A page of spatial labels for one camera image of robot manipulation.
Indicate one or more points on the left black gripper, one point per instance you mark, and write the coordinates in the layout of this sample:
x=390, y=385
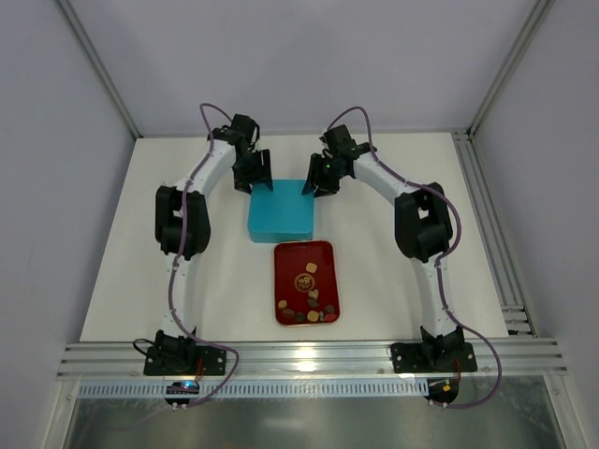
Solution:
x=253, y=167

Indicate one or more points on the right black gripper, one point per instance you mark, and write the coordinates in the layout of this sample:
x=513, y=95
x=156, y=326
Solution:
x=322, y=173

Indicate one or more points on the teal tin lid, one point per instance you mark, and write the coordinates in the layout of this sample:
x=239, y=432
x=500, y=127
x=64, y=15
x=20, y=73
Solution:
x=284, y=204

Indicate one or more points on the red rectangular tray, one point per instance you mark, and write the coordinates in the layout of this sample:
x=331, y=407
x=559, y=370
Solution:
x=292, y=282

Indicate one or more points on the teal tin box with cups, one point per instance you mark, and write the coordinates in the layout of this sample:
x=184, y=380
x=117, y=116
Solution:
x=273, y=233

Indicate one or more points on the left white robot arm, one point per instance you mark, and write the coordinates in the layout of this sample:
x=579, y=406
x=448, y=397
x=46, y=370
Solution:
x=182, y=225

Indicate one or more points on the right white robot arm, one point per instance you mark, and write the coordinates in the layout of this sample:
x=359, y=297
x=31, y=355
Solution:
x=422, y=232

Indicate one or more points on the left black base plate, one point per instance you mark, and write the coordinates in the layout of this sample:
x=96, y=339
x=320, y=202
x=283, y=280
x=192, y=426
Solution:
x=185, y=361

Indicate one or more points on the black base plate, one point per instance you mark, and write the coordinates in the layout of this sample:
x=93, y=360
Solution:
x=185, y=361
x=417, y=358

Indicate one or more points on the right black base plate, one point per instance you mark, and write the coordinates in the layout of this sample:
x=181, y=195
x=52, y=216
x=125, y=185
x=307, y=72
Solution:
x=417, y=358

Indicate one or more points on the slotted cable duct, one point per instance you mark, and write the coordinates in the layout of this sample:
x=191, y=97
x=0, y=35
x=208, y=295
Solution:
x=257, y=388

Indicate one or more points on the right frame rail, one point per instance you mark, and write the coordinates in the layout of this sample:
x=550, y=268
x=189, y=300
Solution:
x=502, y=267

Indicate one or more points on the aluminium rail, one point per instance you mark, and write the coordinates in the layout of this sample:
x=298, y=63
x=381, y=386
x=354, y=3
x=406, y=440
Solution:
x=518, y=356

